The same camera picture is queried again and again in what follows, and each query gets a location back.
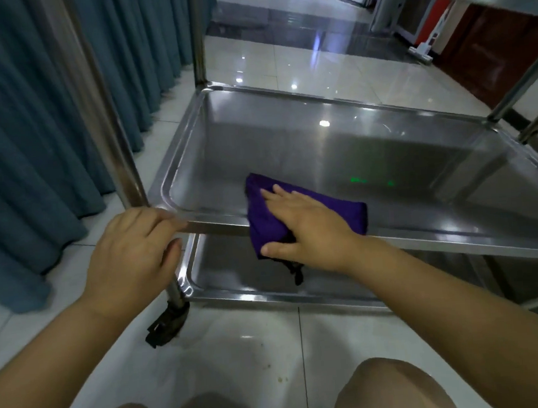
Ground white cabinet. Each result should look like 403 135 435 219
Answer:
368 0 413 35

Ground stainless steel cart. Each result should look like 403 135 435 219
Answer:
32 0 538 363

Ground person's left forearm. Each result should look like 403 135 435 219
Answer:
0 288 148 408

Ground brown wooden door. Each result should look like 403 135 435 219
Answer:
434 0 538 115

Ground person's right leg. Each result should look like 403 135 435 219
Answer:
326 351 461 408

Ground person's right forearm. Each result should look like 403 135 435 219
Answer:
344 223 538 408

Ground teal curtain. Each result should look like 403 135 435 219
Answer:
0 0 241 316

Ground red panel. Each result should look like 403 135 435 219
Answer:
412 0 458 47

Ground person's right hand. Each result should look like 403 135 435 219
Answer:
255 177 378 281

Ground person's left hand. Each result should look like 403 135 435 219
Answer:
77 203 195 321

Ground white floor stand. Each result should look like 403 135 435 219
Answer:
406 41 435 66

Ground purple cleaning cloth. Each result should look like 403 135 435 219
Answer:
243 164 373 290

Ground black caster wheel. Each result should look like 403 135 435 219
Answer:
142 298 194 350

